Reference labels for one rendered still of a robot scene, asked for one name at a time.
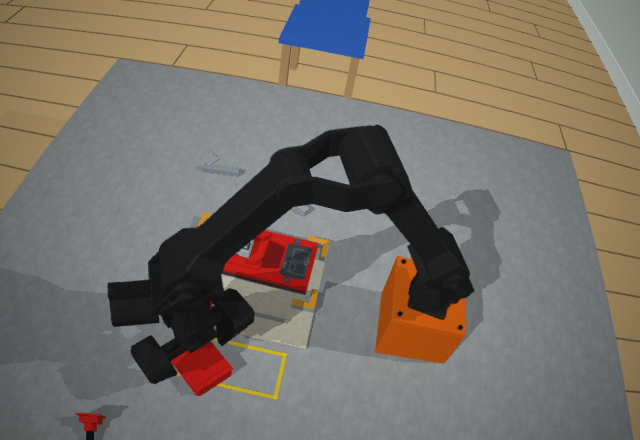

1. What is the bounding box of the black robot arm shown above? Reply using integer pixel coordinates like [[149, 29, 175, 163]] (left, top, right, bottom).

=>
[[107, 125, 474, 328]]

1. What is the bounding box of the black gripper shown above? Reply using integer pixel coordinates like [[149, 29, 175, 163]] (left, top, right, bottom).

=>
[[130, 288, 255, 384]]

